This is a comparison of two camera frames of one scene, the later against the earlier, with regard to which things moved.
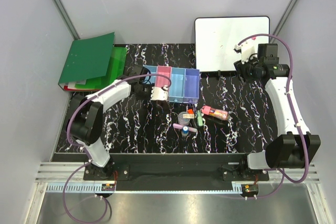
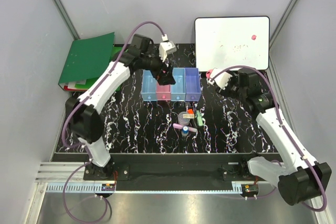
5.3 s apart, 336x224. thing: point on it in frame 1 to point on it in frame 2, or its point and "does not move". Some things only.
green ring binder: (87, 57) does not move
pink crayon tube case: (220, 114) to (208, 73)
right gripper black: (240, 68) to (224, 93)
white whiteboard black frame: (216, 37) does not move
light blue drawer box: (177, 89) does not move
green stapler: (199, 118) does not move
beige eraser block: (188, 116) does not move
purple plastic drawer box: (191, 86) does not move
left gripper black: (148, 97) to (164, 78)
